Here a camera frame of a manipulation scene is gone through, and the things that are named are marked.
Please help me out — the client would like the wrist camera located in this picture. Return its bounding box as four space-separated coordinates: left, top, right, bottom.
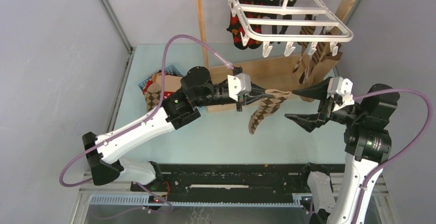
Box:
327 77 355 112
227 67 252 102

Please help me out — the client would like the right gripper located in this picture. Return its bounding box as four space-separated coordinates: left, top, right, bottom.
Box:
285 74 366 131

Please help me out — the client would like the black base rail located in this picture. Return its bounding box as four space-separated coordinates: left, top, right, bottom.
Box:
131 162 328 204

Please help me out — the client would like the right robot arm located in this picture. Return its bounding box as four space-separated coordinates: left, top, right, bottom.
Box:
286 77 400 223

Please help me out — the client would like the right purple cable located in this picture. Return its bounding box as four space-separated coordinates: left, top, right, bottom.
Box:
351 89 433 224

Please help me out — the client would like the wooden hanger rack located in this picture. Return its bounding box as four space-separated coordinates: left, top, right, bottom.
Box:
195 0 357 92

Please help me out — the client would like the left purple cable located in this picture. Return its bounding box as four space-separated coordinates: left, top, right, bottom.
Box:
59 34 243 215

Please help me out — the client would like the white plastic clip hanger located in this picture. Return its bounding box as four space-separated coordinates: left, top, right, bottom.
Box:
227 0 354 58

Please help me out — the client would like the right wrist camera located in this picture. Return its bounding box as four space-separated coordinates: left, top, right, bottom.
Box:
327 77 355 112

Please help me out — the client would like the plain brown sock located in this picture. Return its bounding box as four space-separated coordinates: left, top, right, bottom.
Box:
299 52 343 89

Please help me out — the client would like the brown argyle sock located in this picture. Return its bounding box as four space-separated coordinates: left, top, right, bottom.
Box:
248 89 292 135
144 83 161 111

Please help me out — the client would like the blue plastic basket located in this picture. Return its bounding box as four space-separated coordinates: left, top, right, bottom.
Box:
138 65 183 100

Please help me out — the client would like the red yellow argyle sock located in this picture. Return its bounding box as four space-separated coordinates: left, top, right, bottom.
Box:
226 0 266 50

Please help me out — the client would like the purple cable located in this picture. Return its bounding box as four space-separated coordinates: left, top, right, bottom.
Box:
59 34 243 215
351 89 433 224

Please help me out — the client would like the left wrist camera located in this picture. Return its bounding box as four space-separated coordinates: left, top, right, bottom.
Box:
227 67 252 102

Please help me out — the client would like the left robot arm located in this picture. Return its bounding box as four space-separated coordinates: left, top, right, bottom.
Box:
82 66 272 191

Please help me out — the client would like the black sock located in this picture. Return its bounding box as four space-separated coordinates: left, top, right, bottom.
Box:
268 0 297 34

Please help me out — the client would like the brown striped sock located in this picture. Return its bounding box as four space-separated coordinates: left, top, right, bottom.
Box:
293 14 317 84
310 42 330 67

